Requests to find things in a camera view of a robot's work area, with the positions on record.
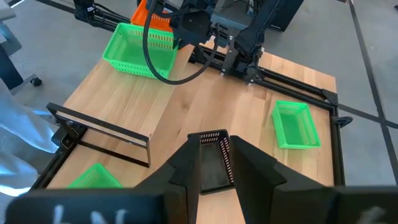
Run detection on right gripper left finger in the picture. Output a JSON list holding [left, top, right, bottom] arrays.
[[6, 133, 201, 224]]

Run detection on large orange plastic basket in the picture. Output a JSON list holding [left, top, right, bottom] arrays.
[[130, 0, 175, 32]]

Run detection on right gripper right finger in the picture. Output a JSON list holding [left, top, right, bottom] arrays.
[[229, 135, 398, 224]]

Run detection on small black plastic basket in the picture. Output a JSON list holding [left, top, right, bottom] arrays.
[[187, 129, 236, 196]]

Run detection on grey rolling chair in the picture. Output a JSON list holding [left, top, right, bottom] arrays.
[[0, 0, 44, 94]]

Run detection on small green plastic basket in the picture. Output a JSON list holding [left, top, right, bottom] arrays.
[[272, 100, 322, 150], [67, 162, 124, 190]]

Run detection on large green plastic basket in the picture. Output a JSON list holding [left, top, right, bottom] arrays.
[[101, 22, 178, 80]]

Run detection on black aluminium table frame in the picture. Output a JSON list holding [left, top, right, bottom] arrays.
[[30, 0, 354, 191]]

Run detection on black table-level camera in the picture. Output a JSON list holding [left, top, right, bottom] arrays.
[[51, 124, 81, 151]]

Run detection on wooden shelf with black frame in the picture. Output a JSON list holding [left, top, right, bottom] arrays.
[[45, 18, 195, 169]]

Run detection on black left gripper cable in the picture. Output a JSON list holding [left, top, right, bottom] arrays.
[[142, 0, 233, 85]]

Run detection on person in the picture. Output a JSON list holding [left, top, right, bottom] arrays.
[[0, 77, 60, 197]]

